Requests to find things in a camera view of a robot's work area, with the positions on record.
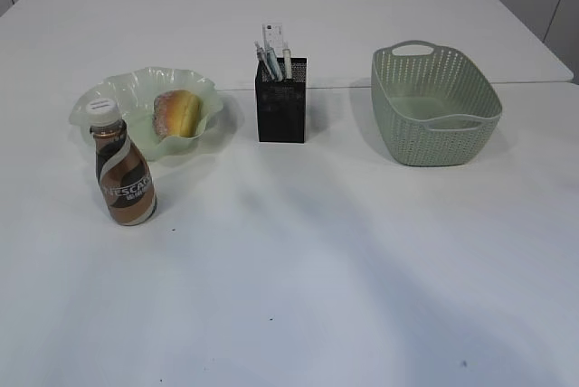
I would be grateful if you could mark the black mesh pen holder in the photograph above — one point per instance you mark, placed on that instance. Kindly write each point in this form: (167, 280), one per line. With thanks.
(281, 105)

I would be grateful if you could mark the clear plastic ruler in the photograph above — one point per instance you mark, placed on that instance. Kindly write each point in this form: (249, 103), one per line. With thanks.
(273, 36)

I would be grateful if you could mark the sugared bread roll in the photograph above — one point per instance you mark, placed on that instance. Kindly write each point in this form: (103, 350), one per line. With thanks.
(176, 114)

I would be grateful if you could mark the white pen grey grip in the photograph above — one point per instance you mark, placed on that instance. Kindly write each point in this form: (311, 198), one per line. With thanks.
(263, 58)

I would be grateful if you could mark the blue clear pen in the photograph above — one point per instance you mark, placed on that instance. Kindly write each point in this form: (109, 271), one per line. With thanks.
(273, 64)

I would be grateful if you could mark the Nescafe coffee bottle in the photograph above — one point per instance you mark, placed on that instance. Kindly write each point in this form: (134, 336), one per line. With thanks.
(122, 172)

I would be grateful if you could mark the green wavy glass plate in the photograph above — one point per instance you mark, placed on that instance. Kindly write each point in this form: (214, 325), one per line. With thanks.
(135, 93)

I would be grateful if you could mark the green plastic woven basket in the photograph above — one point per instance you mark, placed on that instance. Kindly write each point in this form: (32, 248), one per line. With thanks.
(432, 109)

